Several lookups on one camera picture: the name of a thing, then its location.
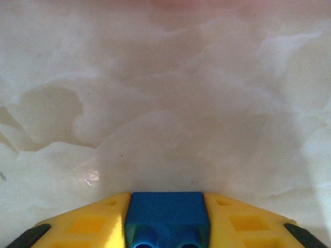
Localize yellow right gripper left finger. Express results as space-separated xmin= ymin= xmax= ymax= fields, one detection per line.
xmin=10 ymin=192 xmax=132 ymax=248

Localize blue lego brick with studs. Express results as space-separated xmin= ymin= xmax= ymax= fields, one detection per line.
xmin=125 ymin=191 xmax=210 ymax=248

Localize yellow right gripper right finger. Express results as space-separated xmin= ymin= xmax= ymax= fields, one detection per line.
xmin=203 ymin=192 xmax=329 ymax=248

